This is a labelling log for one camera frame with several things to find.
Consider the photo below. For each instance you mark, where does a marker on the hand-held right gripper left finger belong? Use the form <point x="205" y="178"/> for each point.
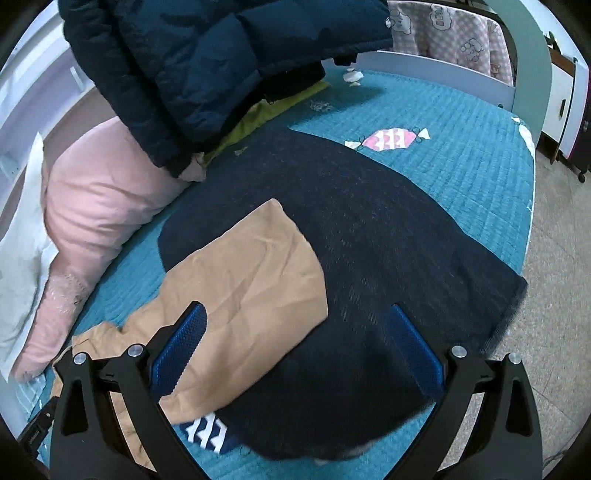
<point x="184" y="341"/>

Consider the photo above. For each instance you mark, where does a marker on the white cabinet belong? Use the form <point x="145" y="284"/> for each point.
<point x="561" y="92"/>

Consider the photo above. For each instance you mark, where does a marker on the navy puffer jacket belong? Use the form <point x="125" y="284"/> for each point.
<point x="184" y="69"/>

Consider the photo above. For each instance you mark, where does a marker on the yellow-green cloth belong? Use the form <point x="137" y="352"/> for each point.
<point x="277" y="108"/>

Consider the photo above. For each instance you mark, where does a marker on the navy knit sweater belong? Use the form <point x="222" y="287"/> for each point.
<point x="369" y="230"/>

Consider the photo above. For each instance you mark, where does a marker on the teal quilted blanket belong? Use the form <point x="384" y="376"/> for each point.
<point x="461" y="152"/>

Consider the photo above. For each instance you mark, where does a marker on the white bed headboard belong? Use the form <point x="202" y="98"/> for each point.
<point x="27" y="115"/>

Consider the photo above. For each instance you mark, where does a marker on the tan pants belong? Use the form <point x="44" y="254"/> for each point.
<point x="249" y="277"/>

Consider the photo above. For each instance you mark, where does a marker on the white and green bed footboard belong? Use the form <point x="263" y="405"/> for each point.
<point x="531" y="69"/>

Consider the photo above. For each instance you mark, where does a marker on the pink pillow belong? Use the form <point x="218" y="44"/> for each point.
<point x="92" y="194"/>

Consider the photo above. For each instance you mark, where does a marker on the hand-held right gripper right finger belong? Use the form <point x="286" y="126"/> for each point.
<point x="415" y="350"/>

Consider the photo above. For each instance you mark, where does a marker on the pink checked blanket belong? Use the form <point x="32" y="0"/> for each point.
<point x="443" y="37"/>

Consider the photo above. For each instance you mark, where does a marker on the pale white pillow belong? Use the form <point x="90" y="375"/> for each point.
<point x="23" y="277"/>

